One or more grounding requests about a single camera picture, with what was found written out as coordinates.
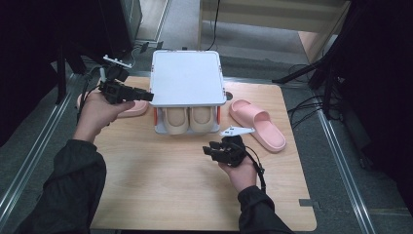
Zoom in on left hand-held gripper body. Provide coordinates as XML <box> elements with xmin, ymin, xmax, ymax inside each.
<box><xmin>97</xmin><ymin>54</ymin><xmax>132</xmax><ymax>105</ymax></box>

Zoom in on metal floor rail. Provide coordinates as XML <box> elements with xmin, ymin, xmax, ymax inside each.
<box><xmin>316</xmin><ymin>106</ymin><xmax>378</xmax><ymax>234</ymax></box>
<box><xmin>0</xmin><ymin>73</ymin><xmax>79</xmax><ymax>225</ymax></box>

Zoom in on dark cabinet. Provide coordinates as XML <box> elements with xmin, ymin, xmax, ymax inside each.
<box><xmin>96</xmin><ymin>0</ymin><xmax>144</xmax><ymax>60</ymax></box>

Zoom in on black tripod stand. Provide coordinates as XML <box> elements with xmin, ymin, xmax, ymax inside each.
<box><xmin>56</xmin><ymin>40</ymin><xmax>127</xmax><ymax>105</ymax></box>

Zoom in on thin black hanging cable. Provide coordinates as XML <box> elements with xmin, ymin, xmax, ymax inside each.
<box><xmin>204</xmin><ymin>0</ymin><xmax>222</xmax><ymax>53</ymax></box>

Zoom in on right hand-held gripper black cable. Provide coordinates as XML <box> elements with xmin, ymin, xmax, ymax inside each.
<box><xmin>244</xmin><ymin>145</ymin><xmax>268</xmax><ymax>195</ymax></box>

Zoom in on pink slide slipper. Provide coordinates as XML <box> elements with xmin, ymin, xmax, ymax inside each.
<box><xmin>76</xmin><ymin>93</ymin><xmax>150</xmax><ymax>119</ymax></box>
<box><xmin>228</xmin><ymin>98</ymin><xmax>287</xmax><ymax>154</ymax></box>

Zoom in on light wooden cabinet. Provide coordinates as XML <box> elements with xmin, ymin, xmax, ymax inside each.
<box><xmin>197</xmin><ymin>0</ymin><xmax>353</xmax><ymax>64</ymax></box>

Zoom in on person's right hand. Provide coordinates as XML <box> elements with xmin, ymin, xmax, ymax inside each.
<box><xmin>218</xmin><ymin>155</ymin><xmax>258</xmax><ymax>194</ymax></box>

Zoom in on person's left hand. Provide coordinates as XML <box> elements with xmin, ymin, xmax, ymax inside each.
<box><xmin>72</xmin><ymin>90</ymin><xmax>136</xmax><ymax>144</ymax></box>

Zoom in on hand-held gripper black cable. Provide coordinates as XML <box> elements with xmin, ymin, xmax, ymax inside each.
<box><xmin>244</xmin><ymin>145</ymin><xmax>268</xmax><ymax>195</ymax></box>
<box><xmin>77</xmin><ymin>63</ymin><xmax>106</xmax><ymax>125</ymax></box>

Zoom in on grey tape strip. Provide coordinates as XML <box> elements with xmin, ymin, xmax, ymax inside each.
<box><xmin>298</xmin><ymin>198</ymin><xmax>321</xmax><ymax>210</ymax></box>

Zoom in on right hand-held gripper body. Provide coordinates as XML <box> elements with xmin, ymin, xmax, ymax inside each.
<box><xmin>212</xmin><ymin>125</ymin><xmax>256</xmax><ymax>168</ymax></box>

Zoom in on white two-tier shoe rack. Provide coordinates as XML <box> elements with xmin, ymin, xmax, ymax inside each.
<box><xmin>147</xmin><ymin>50</ymin><xmax>228</xmax><ymax>136</ymax></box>

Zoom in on black equipment stand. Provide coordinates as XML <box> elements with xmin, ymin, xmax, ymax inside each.
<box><xmin>272</xmin><ymin>0</ymin><xmax>361</xmax><ymax>120</ymax></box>

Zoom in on black floor cables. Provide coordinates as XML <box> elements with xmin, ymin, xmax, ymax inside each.
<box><xmin>286</xmin><ymin>62</ymin><xmax>342</xmax><ymax>130</ymax></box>

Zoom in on cream perforated clog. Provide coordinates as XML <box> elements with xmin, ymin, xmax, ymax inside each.
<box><xmin>161</xmin><ymin>106</ymin><xmax>190</xmax><ymax>137</ymax></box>
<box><xmin>188</xmin><ymin>106</ymin><xmax>217</xmax><ymax>134</ymax></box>

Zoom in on left hand-held gripper black cable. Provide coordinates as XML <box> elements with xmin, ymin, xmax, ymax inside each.
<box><xmin>77</xmin><ymin>63</ymin><xmax>106</xmax><ymax>125</ymax></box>

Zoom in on white floor cable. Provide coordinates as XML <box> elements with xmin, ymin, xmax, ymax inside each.
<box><xmin>123</xmin><ymin>46</ymin><xmax>141</xmax><ymax>71</ymax></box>

